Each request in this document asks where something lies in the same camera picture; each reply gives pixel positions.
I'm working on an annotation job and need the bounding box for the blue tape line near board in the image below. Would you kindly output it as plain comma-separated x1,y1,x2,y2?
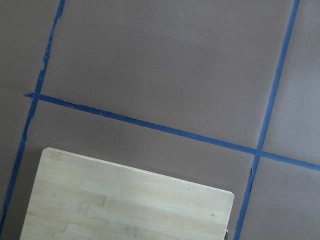
39,94,320,172

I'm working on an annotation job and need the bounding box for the wooden cutting board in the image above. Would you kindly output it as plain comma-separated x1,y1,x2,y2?
20,147,235,240

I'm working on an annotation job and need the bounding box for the blue tape line far side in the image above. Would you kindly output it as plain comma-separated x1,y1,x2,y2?
0,0,65,230

